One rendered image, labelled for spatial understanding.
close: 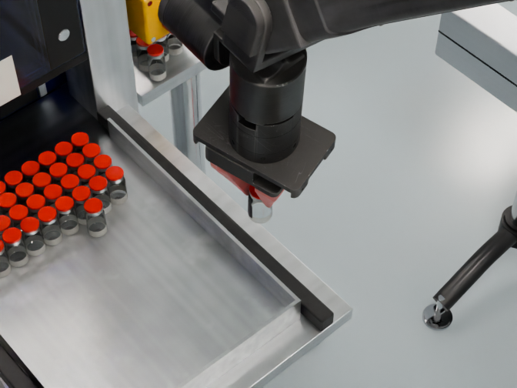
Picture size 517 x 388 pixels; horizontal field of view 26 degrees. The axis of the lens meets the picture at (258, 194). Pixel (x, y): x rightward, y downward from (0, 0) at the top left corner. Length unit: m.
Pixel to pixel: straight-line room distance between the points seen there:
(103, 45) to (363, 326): 1.09
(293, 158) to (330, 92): 1.75
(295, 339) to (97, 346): 0.21
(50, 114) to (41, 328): 0.31
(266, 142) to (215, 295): 0.37
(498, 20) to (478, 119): 0.62
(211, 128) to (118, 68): 0.45
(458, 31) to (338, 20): 1.33
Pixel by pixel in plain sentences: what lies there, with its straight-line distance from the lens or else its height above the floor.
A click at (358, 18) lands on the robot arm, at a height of 1.41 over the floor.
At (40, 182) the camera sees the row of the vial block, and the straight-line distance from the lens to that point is 1.27.
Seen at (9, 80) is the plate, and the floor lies 1.02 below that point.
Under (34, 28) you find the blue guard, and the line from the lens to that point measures 1.24.
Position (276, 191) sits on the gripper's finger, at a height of 1.19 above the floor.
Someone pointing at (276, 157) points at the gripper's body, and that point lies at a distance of 0.89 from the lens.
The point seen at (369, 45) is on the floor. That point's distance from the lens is 2.76.
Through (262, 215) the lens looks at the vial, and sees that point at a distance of 1.00.
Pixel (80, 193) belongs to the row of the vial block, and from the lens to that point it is 1.25.
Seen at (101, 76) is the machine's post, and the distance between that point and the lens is 1.34.
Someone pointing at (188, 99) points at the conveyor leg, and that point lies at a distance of 1.74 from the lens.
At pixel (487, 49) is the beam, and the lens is 2.02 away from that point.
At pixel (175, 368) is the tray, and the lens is 1.17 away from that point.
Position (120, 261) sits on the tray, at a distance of 1.25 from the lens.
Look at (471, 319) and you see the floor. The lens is 2.28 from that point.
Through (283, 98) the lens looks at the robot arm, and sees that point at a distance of 0.82.
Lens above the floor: 1.89
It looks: 51 degrees down
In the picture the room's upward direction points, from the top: straight up
